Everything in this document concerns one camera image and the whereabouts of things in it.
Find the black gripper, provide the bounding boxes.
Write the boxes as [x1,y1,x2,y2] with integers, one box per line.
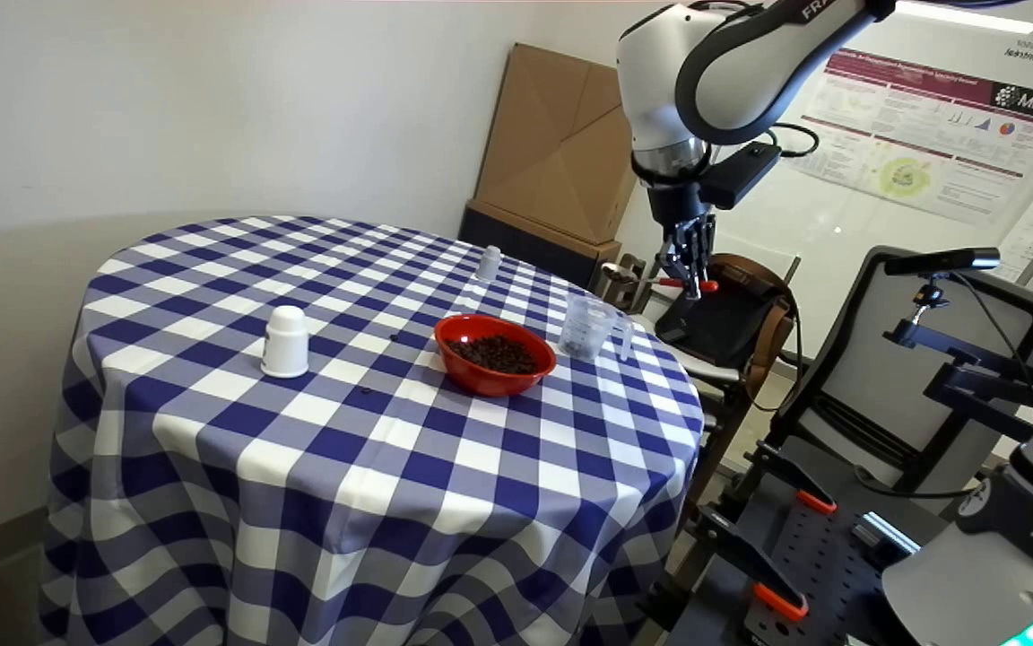
[644,179,713,268]

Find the orange handled metal spoon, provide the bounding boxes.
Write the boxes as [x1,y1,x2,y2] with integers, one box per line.
[700,282,721,299]

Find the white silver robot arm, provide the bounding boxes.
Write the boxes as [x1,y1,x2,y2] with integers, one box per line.
[615,0,901,282]

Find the white Franka robot base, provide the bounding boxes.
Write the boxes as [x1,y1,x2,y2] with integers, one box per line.
[881,439,1033,646]

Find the clear plastic measuring jug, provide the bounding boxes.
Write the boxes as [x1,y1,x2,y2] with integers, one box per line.
[558,296,630,358]

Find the red bowl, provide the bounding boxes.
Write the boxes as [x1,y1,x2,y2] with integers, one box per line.
[433,313,554,400]

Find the dark wooden chair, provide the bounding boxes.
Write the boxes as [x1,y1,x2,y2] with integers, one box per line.
[590,247,798,400]

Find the brown cardboard sheet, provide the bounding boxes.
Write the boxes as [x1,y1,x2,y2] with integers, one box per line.
[472,43,630,258]

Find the dark coffee beans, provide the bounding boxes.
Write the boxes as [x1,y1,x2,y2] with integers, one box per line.
[458,339,538,374]

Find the white upturned plastic cup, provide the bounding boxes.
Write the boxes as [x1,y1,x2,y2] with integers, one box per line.
[263,305,309,376]

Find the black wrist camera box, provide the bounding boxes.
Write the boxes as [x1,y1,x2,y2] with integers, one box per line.
[700,145,777,209]

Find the research wall poster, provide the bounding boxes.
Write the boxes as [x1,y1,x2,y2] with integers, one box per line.
[795,51,1033,221]

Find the black clamp orange handles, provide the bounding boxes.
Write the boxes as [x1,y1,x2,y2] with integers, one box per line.
[696,447,890,646]

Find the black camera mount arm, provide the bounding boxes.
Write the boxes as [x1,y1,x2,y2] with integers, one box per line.
[881,247,1033,442]

